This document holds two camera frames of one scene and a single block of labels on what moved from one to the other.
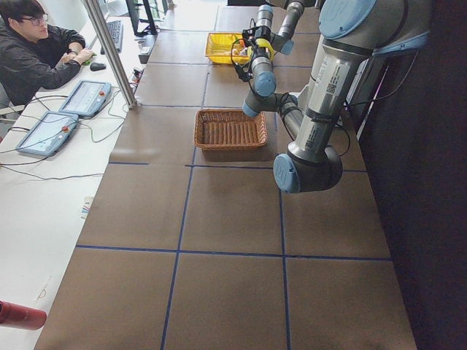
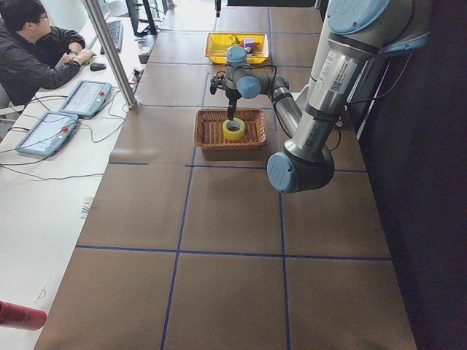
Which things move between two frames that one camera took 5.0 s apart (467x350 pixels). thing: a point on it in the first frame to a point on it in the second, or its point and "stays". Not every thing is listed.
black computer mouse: [95, 66] stays
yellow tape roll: [265, 43] to [233, 130]
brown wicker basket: [224, 128] stays
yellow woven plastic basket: [218, 49] stays
